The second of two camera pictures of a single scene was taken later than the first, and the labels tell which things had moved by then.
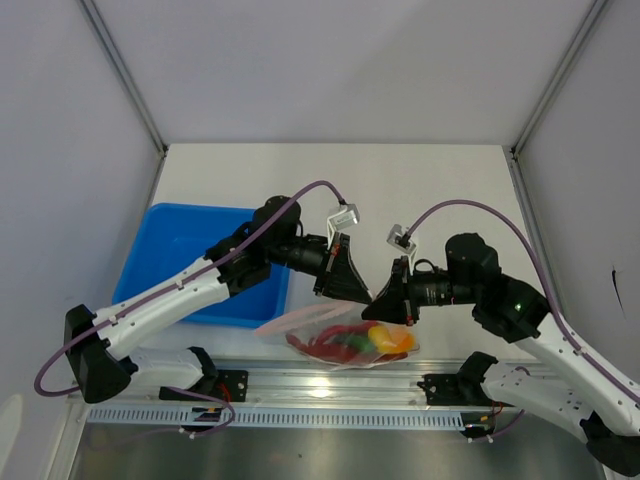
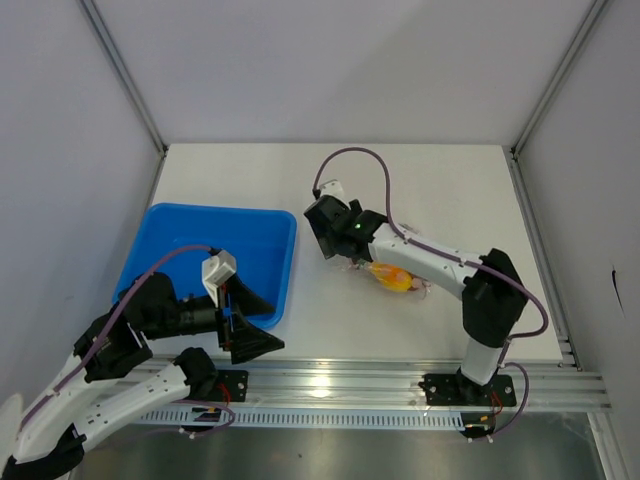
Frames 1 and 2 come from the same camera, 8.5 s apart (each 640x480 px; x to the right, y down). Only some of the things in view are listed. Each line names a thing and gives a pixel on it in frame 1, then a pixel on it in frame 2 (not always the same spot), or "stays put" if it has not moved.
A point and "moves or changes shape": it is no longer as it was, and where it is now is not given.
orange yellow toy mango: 391,340 → 394,279
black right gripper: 397,301 → 326,244
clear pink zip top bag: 337,336 moves or changes shape
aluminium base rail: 296,385 stays put
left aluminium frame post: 119,61 stays put
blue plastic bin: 170,237 stays put
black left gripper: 338,275 → 247,340
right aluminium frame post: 512,152 stays put
